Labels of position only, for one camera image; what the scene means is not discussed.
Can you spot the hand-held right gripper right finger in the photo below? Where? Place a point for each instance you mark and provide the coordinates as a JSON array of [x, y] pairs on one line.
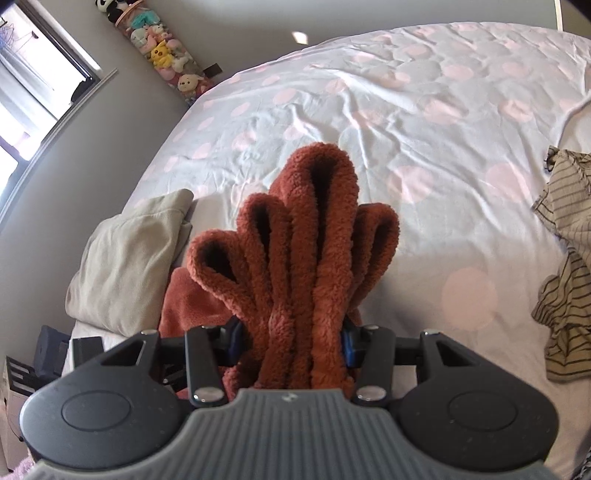
[[348, 346]]

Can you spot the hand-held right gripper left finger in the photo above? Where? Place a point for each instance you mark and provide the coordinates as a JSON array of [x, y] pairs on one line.
[[234, 344]]

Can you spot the rust fleece garment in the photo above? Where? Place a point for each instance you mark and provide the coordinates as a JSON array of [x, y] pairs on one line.
[[300, 240]]

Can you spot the dark blue box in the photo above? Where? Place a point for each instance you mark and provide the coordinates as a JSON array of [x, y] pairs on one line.
[[53, 348]]

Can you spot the white box with black stripes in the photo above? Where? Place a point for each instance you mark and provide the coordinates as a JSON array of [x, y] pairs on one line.
[[18, 381]]

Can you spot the beige folded fleece blanket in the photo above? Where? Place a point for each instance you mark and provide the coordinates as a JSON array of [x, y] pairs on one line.
[[124, 258]]

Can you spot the purple fluffy clothing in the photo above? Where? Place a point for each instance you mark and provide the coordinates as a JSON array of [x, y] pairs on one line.
[[14, 471]]

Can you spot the beige striped garment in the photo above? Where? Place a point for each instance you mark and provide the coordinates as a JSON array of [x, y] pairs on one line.
[[565, 277]]

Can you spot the pink polka dot bed sheet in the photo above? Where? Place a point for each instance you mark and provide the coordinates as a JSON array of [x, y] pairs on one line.
[[415, 115]]

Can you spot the window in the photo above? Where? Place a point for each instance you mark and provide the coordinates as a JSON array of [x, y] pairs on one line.
[[27, 69]]

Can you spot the column of plush toys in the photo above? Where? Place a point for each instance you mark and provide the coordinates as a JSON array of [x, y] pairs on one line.
[[159, 50]]

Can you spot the dark wall socket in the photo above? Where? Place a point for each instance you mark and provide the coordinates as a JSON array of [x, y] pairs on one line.
[[212, 70]]

